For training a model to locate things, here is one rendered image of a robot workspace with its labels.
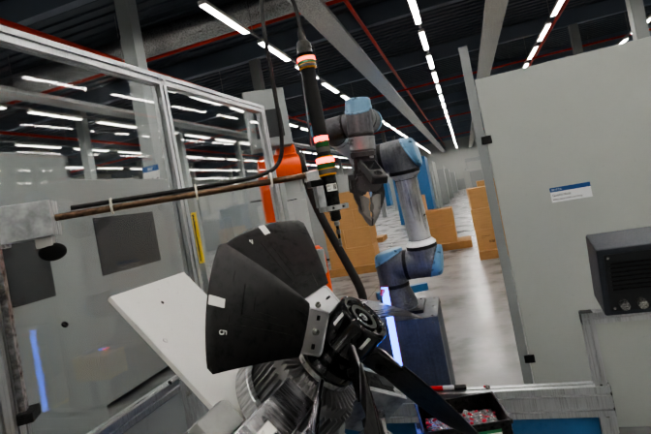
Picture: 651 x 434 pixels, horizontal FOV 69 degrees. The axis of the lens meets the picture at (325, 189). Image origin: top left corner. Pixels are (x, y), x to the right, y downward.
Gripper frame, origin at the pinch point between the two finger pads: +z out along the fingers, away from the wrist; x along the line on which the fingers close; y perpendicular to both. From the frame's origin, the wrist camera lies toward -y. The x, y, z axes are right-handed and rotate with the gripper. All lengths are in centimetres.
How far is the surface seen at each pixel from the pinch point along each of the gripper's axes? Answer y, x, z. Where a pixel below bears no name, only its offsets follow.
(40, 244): -22, 77, -7
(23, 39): 14, 85, -58
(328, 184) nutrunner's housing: -21.0, 17.7, -12.6
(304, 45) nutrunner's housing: -18, 19, -45
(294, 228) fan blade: -7.3, 23.9, -2.0
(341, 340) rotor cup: -35.6, 22.7, 18.3
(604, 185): 76, -161, 8
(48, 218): -24, 75, -12
